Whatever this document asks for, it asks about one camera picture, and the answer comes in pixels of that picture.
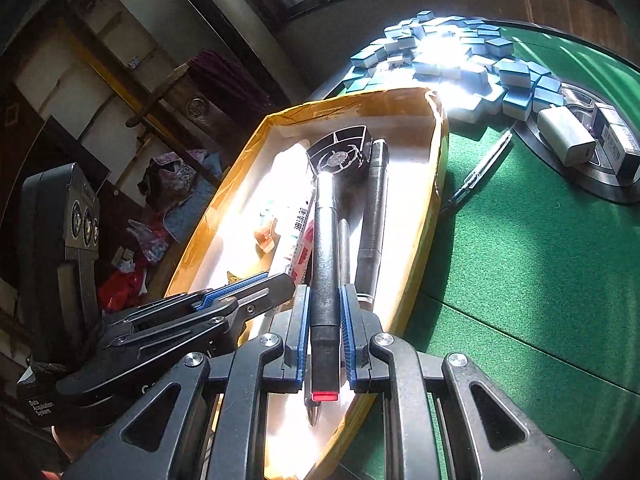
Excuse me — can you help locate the black red marker pen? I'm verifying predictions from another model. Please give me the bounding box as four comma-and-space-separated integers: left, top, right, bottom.
309, 171, 341, 402

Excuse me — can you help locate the pink rose hand cream tube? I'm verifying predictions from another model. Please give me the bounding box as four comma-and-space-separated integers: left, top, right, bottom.
288, 219, 314, 285

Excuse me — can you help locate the long black pen case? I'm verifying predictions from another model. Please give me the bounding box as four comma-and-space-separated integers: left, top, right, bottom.
355, 139, 390, 311

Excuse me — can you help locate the white paint marker pen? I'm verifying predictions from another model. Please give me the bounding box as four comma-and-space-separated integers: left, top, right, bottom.
269, 192, 314, 275

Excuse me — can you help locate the yellow cardboard box tray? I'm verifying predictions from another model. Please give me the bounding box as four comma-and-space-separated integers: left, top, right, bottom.
164, 86, 450, 480

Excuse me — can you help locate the blue patterned clear pen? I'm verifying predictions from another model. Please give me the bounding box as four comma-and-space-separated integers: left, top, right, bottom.
439, 131, 513, 214

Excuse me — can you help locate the white phone charger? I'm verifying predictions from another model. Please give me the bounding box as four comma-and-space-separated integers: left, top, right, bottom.
537, 106, 596, 167

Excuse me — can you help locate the clear black gel pen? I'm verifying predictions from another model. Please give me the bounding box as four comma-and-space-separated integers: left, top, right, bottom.
304, 390, 321, 427

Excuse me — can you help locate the person's left hand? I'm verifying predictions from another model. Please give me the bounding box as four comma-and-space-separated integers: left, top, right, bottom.
50, 425, 102, 463

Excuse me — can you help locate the blue white mahjong tile pile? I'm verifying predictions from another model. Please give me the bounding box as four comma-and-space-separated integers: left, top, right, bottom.
340, 10, 565, 124

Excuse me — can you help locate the black white cigarette box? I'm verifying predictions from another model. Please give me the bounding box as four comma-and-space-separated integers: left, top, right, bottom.
592, 103, 639, 183

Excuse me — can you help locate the round table centre console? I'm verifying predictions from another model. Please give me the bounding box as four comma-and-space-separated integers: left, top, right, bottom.
514, 77, 639, 205

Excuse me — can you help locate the white air conditioner column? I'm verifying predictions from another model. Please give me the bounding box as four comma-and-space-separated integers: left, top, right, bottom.
186, 0, 309, 107

